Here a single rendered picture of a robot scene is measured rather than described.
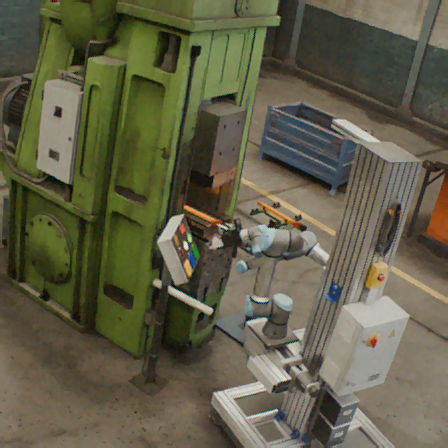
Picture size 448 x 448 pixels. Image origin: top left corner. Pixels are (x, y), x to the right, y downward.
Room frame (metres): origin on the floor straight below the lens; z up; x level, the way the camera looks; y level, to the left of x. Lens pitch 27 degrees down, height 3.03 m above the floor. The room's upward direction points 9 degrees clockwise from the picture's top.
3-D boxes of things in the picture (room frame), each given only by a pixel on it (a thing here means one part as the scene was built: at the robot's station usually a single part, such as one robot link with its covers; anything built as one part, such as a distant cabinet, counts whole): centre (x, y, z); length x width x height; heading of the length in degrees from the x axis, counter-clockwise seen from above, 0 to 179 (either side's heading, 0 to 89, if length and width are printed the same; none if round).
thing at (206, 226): (4.22, -0.05, 0.96); 0.42 x 0.20 x 0.09; 56
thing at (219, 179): (4.22, -0.05, 1.32); 0.42 x 0.20 x 0.10; 56
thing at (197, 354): (4.07, -0.26, 0.01); 0.58 x 0.39 x 0.01; 146
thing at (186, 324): (4.27, -0.07, 0.23); 0.55 x 0.37 x 0.47; 56
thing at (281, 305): (3.23, -0.63, 0.98); 0.13 x 0.12 x 0.14; 97
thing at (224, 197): (4.62, -0.13, 1.15); 0.44 x 0.26 x 2.30; 56
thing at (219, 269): (4.27, -0.07, 0.69); 0.56 x 0.38 x 0.45; 56
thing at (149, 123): (4.06, 0.24, 1.15); 0.44 x 0.26 x 2.30; 56
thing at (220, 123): (4.25, -0.07, 1.56); 0.42 x 0.39 x 0.40; 56
